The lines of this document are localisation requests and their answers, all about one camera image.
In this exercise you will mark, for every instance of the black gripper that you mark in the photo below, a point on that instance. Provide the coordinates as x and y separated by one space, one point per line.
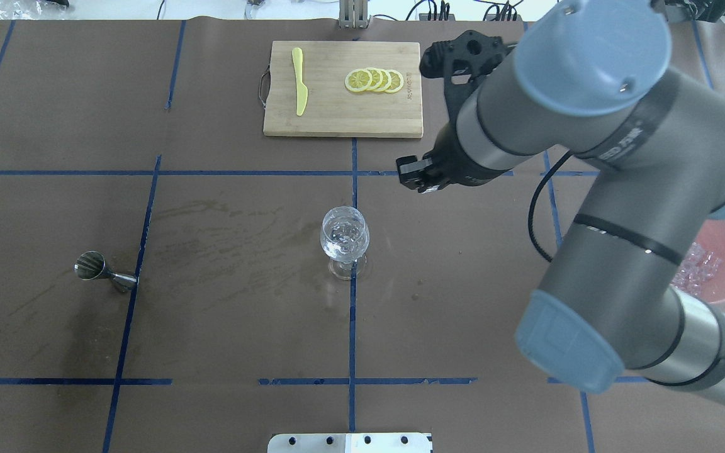
449 158

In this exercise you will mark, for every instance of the steel double jigger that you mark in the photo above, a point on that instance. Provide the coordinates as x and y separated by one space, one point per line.
92 265

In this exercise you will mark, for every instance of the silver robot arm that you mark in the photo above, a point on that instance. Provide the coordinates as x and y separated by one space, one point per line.
595 77

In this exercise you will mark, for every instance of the clear wine glass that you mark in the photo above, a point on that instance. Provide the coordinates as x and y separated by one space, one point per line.
345 237

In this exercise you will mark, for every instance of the heap of ice cubes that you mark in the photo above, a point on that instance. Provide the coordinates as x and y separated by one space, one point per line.
697 268

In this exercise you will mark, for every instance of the lemon slice farthest from knife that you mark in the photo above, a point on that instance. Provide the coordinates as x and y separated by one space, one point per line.
396 81

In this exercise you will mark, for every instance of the bamboo cutting board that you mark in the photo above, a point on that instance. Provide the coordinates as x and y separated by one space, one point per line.
332 110

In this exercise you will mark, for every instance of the lemon slice nearest knife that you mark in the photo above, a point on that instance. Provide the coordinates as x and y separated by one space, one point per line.
359 80

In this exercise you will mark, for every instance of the yellow plastic knife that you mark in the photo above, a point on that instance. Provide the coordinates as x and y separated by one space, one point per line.
297 56

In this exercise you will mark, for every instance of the clear plastic bag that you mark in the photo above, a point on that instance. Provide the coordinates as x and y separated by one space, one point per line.
32 10

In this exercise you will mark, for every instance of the aluminium frame post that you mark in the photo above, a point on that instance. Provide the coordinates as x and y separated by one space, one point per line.
354 14

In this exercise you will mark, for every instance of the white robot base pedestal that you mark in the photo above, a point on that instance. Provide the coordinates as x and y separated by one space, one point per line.
352 442

